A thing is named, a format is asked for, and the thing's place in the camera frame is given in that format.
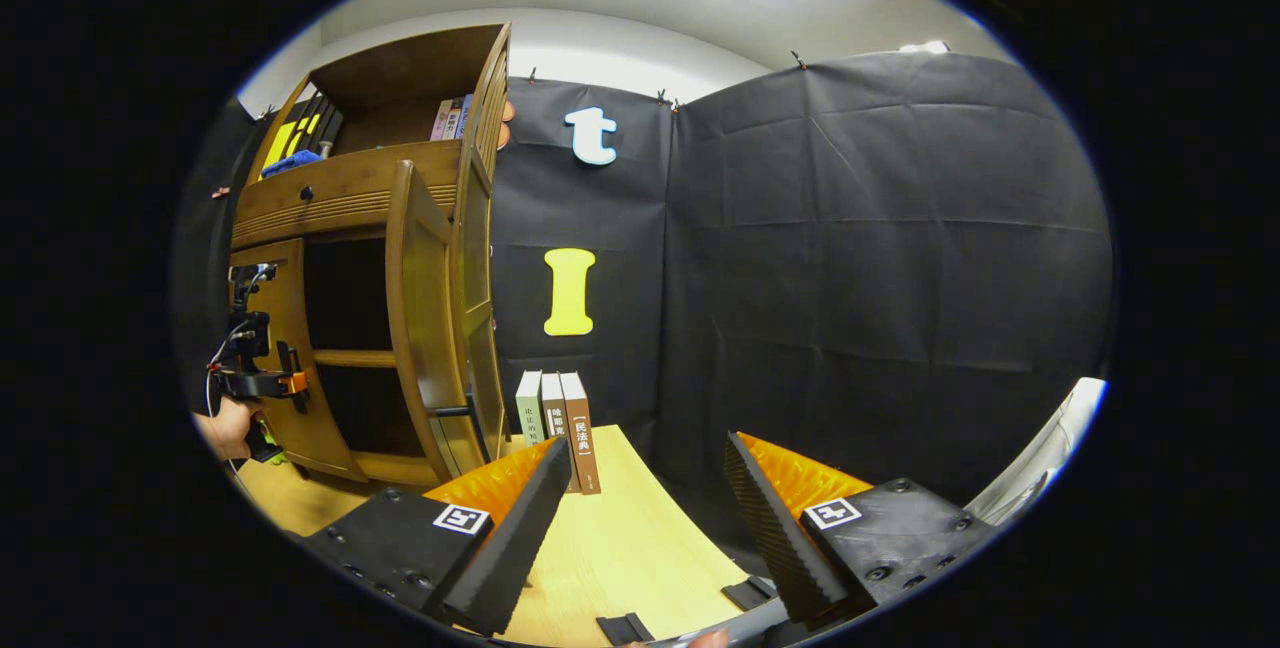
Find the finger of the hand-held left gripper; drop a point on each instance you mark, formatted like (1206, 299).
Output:
(297, 384)

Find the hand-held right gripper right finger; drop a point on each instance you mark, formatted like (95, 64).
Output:
(775, 538)

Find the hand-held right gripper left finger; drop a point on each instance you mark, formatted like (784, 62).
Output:
(515, 538)

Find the wooden double-door shoe cabinet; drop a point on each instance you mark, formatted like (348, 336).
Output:
(400, 68)

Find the wooden cabinet drawer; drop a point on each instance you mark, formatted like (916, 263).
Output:
(350, 193)

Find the brown standing book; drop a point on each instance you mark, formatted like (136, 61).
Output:
(554, 418)
(582, 433)

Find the grey-green standing book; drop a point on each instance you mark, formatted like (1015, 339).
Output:
(529, 408)

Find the blue cloth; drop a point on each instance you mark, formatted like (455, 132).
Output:
(290, 164)

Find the pink shelf book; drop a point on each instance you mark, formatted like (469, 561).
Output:
(439, 120)

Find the ceiling light panel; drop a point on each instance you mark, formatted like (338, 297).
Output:
(925, 46)

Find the black plastic bracket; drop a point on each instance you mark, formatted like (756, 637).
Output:
(625, 628)
(748, 593)

